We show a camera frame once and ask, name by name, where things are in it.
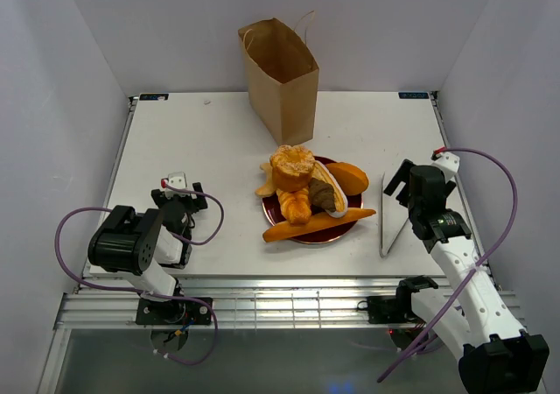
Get dark red round plate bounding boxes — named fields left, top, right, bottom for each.
left=255, top=145, right=375, bottom=243

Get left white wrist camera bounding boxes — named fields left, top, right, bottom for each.
left=161, top=172, right=187, bottom=192

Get left blue corner sticker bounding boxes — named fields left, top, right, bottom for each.
left=138, top=94, right=169, bottom=101

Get metal kitchen tongs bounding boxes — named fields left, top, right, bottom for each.
left=379, top=173, right=410, bottom=258

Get large sugared muffin bread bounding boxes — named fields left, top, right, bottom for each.
left=269, top=145, right=315, bottom=192

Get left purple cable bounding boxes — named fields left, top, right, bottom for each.
left=54, top=181, right=225, bottom=366

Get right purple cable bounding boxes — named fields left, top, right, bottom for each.
left=376, top=147, right=520, bottom=383

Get aluminium rail frame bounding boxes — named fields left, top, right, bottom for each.
left=54, top=278, right=399, bottom=330

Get right blue corner sticker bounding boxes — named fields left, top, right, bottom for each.
left=398, top=92, right=430, bottom=100

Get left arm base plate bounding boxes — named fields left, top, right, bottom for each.
left=135, top=299, right=212, bottom=326

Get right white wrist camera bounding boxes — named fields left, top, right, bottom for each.
left=431, top=147, right=460, bottom=179

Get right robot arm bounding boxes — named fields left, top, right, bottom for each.
left=383, top=155, right=550, bottom=393

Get oval orange bun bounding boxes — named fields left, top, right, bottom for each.
left=326, top=162, right=369, bottom=196

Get small golden croissant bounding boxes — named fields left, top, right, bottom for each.
left=276, top=187, right=312, bottom=225

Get blue corner sticker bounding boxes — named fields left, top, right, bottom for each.
left=138, top=94, right=169, bottom=101
left=398, top=92, right=430, bottom=100

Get chocolate croissant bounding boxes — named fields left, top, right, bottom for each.
left=309, top=178, right=336, bottom=212

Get long baguette bread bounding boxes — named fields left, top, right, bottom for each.
left=262, top=208, right=376, bottom=243

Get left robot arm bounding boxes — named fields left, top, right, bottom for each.
left=87, top=177, right=207, bottom=325

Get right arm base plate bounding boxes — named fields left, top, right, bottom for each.
left=356, top=296, right=424, bottom=324

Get white iced long eclair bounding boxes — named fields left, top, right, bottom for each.
left=312, top=160, right=348, bottom=218

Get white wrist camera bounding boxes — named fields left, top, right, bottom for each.
left=161, top=172, right=187, bottom=192
left=431, top=147, right=460, bottom=179

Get purple cable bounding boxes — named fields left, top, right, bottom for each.
left=54, top=181, right=225, bottom=366
left=376, top=147, right=520, bottom=383

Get pale crescent bread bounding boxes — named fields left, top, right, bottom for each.
left=255, top=163, right=277, bottom=198

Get brown paper bag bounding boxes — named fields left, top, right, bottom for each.
left=238, top=18, right=319, bottom=145

